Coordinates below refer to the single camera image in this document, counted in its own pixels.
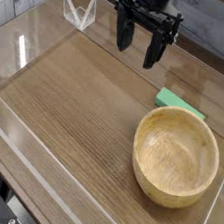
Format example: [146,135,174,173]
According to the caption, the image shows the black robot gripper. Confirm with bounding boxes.
[116,0,184,70]

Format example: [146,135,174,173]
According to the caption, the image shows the green rectangular block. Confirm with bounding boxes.
[155,87,205,120]

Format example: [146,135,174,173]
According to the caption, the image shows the wooden bowl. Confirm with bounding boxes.
[132,106,220,209]

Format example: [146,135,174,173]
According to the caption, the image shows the clear acrylic enclosure walls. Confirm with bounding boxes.
[0,0,224,224]

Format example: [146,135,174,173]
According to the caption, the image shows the clear acrylic corner bracket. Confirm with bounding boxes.
[63,0,97,31]

